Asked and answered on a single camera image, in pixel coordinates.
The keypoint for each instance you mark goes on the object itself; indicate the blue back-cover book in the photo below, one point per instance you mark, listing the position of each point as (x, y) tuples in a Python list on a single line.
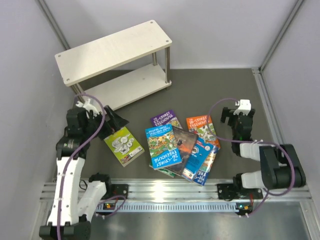
[(198, 155)]

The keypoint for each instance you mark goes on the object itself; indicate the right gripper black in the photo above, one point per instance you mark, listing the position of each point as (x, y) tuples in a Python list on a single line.
[(229, 113)]

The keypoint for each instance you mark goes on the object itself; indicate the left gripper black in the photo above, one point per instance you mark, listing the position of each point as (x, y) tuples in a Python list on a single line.
[(117, 121)]

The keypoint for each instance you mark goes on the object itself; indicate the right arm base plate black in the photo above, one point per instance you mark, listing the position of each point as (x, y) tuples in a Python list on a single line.
[(229, 192)]

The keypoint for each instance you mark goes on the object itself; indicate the dark tale of two cities book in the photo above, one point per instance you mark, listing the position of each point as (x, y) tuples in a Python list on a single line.
[(185, 143)]

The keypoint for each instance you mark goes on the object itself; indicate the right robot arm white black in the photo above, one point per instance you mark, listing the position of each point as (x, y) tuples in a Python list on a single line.
[(279, 165)]

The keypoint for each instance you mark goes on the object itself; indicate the white two-tier shelf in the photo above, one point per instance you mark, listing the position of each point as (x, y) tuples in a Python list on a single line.
[(91, 59)]

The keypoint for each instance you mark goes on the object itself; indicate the aluminium mounting rail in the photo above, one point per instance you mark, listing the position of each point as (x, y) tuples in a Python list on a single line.
[(175, 190)]

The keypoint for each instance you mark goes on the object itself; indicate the orange 78-storey treehouse book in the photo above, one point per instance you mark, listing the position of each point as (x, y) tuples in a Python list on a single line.
[(203, 128)]

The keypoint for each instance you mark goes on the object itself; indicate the green 104-storey treehouse book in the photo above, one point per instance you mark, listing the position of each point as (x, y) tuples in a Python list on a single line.
[(166, 172)]

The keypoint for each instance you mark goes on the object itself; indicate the lime green book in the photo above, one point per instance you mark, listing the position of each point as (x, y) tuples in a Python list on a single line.
[(124, 146)]

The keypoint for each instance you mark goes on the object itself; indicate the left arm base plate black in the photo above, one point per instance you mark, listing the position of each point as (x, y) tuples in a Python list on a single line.
[(116, 189)]

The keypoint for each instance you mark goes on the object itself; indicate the purple 52-storey treehouse book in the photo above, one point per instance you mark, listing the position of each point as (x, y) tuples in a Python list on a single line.
[(168, 117)]

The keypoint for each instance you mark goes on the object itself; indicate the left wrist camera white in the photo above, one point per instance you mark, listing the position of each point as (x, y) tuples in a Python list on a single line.
[(87, 104)]

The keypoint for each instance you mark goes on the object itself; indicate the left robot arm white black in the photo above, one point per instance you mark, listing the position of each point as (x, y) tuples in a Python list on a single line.
[(71, 215)]

